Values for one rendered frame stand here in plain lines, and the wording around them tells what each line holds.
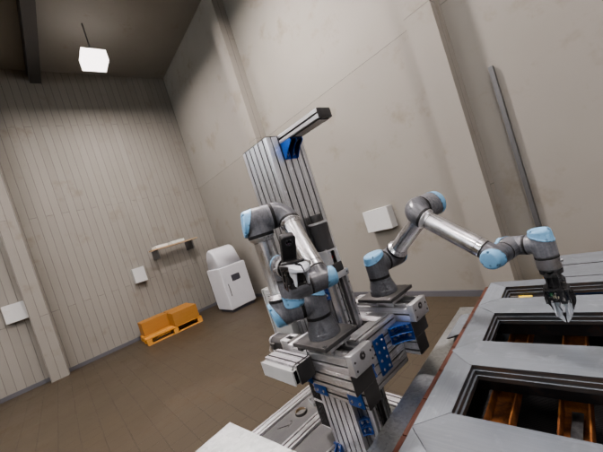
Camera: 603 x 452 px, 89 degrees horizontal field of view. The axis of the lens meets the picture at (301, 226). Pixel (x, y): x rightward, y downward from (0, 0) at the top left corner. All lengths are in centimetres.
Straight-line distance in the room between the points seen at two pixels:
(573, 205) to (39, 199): 900
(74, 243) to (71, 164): 184
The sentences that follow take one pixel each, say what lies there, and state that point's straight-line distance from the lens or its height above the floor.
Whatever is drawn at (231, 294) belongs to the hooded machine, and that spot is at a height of 41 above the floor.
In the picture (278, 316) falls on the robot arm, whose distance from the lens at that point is 135.
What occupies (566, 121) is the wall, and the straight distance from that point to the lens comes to 381.
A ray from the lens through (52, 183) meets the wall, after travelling 876.
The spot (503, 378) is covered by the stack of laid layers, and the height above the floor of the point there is 83.
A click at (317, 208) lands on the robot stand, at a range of 169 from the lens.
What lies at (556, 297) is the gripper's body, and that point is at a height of 102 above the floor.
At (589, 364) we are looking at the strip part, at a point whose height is 86.
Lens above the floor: 158
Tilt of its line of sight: 1 degrees down
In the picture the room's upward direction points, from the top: 18 degrees counter-clockwise
